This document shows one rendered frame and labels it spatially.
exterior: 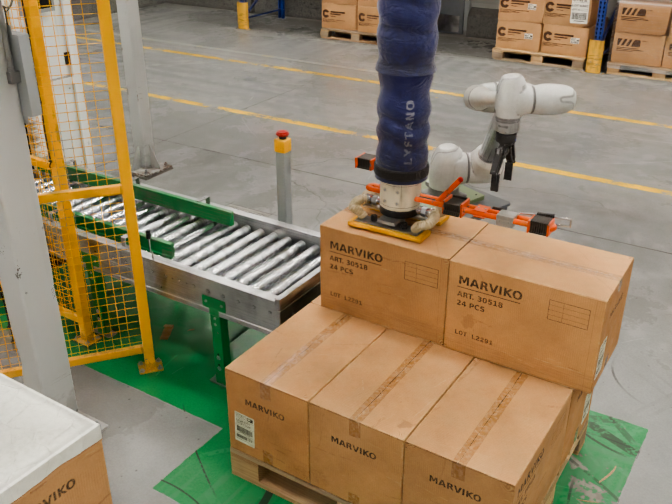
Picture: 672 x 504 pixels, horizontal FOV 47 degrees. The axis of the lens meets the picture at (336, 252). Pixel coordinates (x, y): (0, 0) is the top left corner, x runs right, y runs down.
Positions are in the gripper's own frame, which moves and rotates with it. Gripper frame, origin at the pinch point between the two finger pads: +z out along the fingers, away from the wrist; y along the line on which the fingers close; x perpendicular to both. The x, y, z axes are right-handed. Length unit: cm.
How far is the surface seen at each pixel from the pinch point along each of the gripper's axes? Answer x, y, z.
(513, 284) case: 15.6, 19.4, 30.8
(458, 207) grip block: -14.9, 4.1, 12.3
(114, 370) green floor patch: -175, 53, 122
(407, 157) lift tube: -36.4, 8.0, -5.5
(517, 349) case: 20, 19, 58
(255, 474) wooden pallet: -64, 79, 116
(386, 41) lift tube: -46, 11, -50
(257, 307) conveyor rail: -95, 33, 69
